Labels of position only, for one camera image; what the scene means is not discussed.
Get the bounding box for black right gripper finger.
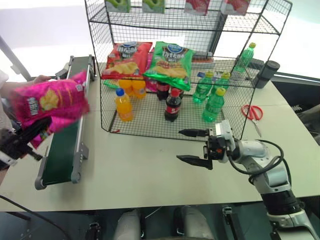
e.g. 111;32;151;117
178;128;214;138
176;154;214;171

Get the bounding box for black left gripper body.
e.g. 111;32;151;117
0;128;29;163

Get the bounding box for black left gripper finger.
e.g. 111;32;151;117
15;116;53;144
23;144;44;161

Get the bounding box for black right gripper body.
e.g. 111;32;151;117
202;134;236;163

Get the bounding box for pink potato chip bag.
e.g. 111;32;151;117
144;48;158;93
9;70;91;149

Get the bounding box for person bare hand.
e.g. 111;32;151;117
33;74;55;85

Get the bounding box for green soda bottle yellow cap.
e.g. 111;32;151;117
192;71;215;105
201;87;227;124
211;71;231;98
233;42;257;74

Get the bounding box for cola bottle red cap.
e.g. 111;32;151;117
155;81;171;102
164;87;183;123

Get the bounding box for grey rounded robot leg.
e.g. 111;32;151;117
173;205;216;240
116;209;142;240

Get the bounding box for green potato chip bag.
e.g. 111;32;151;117
142;40;196;92

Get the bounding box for grey slanted pole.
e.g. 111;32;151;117
0;34;32;81

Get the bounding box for orange soda bottle blue cap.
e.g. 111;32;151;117
114;87;134;123

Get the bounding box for light green chip bag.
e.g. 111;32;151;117
103;79;121;90

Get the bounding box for black cylinder container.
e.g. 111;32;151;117
254;60;281;89

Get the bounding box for dark bag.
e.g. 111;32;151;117
294;103;320;146

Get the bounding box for red potato chip bag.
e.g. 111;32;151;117
100;41;154;81

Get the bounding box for red snack box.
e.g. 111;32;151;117
221;0;250;16
184;0;211;16

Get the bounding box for green snack box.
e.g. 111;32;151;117
141;0;166;15
104;0;132;14

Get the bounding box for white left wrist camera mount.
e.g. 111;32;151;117
0;150;19;168

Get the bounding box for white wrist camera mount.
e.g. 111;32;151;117
0;150;19;168
214;119;237;144

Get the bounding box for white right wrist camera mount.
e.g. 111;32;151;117
214;119;237;144

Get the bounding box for black wire grid rack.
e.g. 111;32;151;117
84;0;294;141

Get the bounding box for green conveyor belt grey frame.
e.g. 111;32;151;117
34;55;97;191

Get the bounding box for red handled scissors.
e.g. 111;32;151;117
240;104;264;138

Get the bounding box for black metal bracket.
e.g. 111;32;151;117
85;221;102;240
221;205;235;221

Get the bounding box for black floor cable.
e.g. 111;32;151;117
0;194;74;240

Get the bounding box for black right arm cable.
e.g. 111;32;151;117
226;139;292;186

